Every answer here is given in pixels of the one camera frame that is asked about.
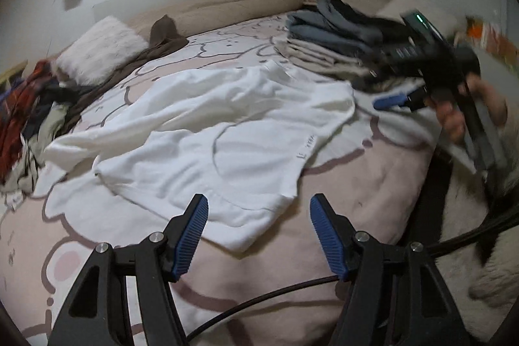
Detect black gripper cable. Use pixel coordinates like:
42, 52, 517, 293
186, 207, 519, 343

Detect folded beige trousers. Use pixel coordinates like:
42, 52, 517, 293
273, 36, 369, 80

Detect red plaid shirt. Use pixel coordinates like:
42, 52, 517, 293
0, 60, 53, 182

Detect white fluffy pillow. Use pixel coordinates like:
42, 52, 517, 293
53, 16, 149, 85

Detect folded blue jeans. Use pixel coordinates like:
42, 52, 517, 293
286, 0, 383, 57

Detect beige rolled comforter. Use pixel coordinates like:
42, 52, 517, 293
125, 0, 304, 40

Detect dark brown garment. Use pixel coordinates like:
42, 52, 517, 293
58, 15, 188, 135

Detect olive khaki garment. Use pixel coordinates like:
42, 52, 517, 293
1, 103, 69, 209

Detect light fluffy cushion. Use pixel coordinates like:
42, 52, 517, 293
376, 0, 464, 38

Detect black garment in pile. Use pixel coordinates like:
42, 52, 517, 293
22, 78, 95, 140

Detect person right hand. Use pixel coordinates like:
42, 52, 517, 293
427, 74, 508, 144

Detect white t-shirt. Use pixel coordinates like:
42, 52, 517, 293
44, 61, 356, 252

